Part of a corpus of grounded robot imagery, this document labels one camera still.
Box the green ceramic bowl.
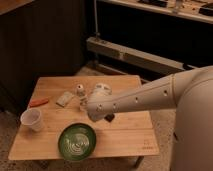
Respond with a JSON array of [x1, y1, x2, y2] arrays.
[[58, 123, 96, 162]]

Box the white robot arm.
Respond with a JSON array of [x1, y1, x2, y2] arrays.
[[87, 65, 213, 171]]

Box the clear plastic bottle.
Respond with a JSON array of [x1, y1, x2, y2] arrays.
[[76, 84, 88, 111]]

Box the black cylindrical object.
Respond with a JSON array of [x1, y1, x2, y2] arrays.
[[104, 114, 115, 122]]

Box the wooden table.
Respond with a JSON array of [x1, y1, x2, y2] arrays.
[[9, 75, 159, 160]]

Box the metal shelf rack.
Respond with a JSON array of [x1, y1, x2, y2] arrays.
[[86, 0, 213, 75]]

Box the white plastic cup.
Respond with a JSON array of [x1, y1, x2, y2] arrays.
[[20, 108, 44, 132]]

